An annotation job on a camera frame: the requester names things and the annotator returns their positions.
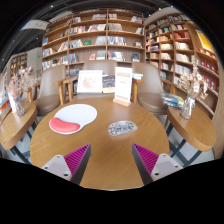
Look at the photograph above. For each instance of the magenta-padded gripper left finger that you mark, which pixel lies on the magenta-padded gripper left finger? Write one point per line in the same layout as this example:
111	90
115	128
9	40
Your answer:
76	159

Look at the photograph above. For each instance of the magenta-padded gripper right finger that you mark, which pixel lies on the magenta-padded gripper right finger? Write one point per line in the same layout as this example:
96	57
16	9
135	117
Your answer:
146	159

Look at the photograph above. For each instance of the transparent computer mouse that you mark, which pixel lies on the transparent computer mouse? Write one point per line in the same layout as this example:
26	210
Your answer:
122	128

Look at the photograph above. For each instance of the white mouse pad red rest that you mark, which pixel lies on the white mouse pad red rest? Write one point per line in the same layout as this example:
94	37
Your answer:
80	113

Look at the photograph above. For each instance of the wooden side table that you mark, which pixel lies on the wooden side table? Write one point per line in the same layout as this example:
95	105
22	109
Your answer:
196	128
16	124

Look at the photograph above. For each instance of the glass vase with dried flowers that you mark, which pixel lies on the glass vase with dried flowers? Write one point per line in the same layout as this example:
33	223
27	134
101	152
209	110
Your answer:
187	110
19	108

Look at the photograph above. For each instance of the stack of colourful books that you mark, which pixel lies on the stack of colourful books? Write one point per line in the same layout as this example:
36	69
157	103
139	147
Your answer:
172	100

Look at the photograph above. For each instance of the white sign on wooden base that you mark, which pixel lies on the white sign on wooden base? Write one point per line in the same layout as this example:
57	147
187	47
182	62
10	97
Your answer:
123	85

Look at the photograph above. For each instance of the white framed floral picture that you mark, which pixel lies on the white framed floral picture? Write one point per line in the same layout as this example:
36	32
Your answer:
89	81

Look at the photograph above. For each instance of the dark cover book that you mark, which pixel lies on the dark cover book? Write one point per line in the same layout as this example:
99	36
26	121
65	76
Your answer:
108	84

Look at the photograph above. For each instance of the light blue book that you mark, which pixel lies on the light blue book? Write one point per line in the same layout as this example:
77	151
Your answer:
137	76

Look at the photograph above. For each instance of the small white table card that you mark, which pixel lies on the small white table card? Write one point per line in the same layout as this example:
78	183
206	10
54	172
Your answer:
12	104

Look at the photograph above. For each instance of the colourful book display stand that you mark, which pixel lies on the colourful book display stand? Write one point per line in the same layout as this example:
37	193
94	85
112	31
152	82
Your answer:
3	93

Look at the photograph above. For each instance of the small distant bookshelf unit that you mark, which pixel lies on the small distant bookshelf unit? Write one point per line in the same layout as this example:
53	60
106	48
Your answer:
18	63

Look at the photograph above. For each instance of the curved wooden bookshelf unit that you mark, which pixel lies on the curved wooden bookshelf unit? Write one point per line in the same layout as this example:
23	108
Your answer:
173	46

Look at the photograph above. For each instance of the wide wooden bookshelf unit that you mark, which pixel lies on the wide wooden bookshelf unit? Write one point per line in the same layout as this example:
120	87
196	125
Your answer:
93	36

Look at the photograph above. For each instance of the white hanging sign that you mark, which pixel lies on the white hanging sign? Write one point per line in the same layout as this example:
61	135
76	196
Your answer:
35	24

